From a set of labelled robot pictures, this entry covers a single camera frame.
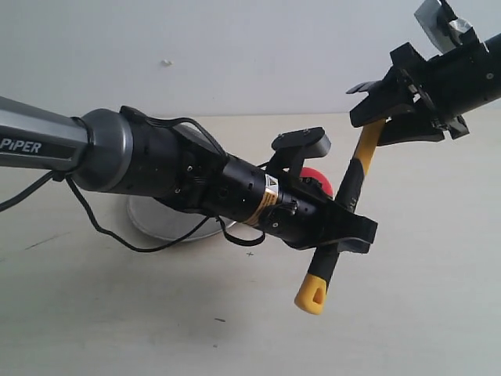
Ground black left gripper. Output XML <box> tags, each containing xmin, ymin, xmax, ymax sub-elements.
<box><xmin>218</xmin><ymin>156</ymin><xmax>370</xmax><ymax>254</ymax></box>

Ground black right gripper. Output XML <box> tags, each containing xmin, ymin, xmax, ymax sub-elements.
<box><xmin>349</xmin><ymin>34</ymin><xmax>500</xmax><ymax>146</ymax></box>

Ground yellow black claw hammer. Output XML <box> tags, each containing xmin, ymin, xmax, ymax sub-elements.
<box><xmin>294</xmin><ymin>118</ymin><xmax>387</xmax><ymax>315</ymax></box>

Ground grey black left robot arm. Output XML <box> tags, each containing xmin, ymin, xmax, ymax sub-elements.
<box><xmin>1</xmin><ymin>98</ymin><xmax>377</xmax><ymax>253</ymax></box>

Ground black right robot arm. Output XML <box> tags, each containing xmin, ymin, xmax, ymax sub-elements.
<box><xmin>349</xmin><ymin>35</ymin><xmax>500</xmax><ymax>146</ymax></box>

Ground red dome push button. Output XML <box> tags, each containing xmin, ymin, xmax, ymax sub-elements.
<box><xmin>300</xmin><ymin>167</ymin><xmax>333</xmax><ymax>200</ymax></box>

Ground round steel plate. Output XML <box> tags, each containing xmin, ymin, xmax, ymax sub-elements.
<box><xmin>127</xmin><ymin>195</ymin><xmax>238</xmax><ymax>244</ymax></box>

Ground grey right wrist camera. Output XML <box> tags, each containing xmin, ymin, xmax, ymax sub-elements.
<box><xmin>414</xmin><ymin>0</ymin><xmax>478</xmax><ymax>54</ymax></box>

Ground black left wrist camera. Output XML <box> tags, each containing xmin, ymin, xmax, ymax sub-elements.
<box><xmin>265</xmin><ymin>127</ymin><xmax>331</xmax><ymax>178</ymax></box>

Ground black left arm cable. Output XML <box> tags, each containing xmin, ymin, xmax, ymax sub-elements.
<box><xmin>0</xmin><ymin>113</ymin><xmax>267</xmax><ymax>254</ymax></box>

